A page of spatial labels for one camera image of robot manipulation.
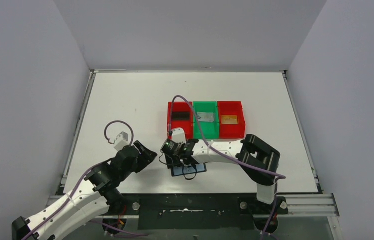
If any black leather card holder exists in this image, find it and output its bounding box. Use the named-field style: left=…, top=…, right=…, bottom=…
left=164, top=154, right=207, bottom=180

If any green bin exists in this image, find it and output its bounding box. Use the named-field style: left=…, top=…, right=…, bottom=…
left=193, top=101, right=219, bottom=140

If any red bin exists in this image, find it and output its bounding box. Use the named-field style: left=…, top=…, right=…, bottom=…
left=167, top=102, right=193, bottom=140
left=217, top=101, right=246, bottom=139

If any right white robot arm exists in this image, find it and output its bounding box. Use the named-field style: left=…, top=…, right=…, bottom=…
left=160, top=134, right=285, bottom=205

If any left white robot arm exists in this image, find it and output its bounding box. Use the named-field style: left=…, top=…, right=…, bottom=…
left=11, top=141, right=157, bottom=240

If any black card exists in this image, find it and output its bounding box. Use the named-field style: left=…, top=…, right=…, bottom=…
left=171, top=111, right=190, bottom=121

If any silver card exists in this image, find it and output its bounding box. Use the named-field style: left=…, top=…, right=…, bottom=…
left=196, top=112, right=215, bottom=123

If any gold card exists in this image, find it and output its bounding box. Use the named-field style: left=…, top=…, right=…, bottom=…
left=220, top=115, right=238, bottom=125

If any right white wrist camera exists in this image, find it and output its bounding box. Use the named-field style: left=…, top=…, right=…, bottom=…
left=171, top=127, right=186, bottom=144

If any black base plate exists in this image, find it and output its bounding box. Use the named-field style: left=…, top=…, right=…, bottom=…
left=96, top=193, right=289, bottom=234

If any aluminium frame rail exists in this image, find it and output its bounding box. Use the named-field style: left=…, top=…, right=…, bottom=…
left=61, top=194, right=338, bottom=240

